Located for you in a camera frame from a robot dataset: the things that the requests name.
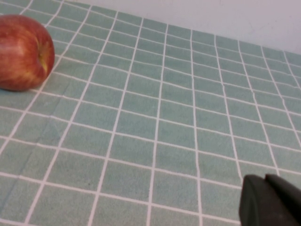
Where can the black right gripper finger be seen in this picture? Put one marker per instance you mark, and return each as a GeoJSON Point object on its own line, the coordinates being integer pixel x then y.
{"type": "Point", "coordinates": [270, 202]}

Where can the green white checkered tablecloth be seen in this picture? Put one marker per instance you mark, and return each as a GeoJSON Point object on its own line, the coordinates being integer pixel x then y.
{"type": "Point", "coordinates": [150, 122]}

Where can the red apple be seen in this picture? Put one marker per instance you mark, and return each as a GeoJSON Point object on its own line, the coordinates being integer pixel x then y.
{"type": "Point", "coordinates": [21, 53]}

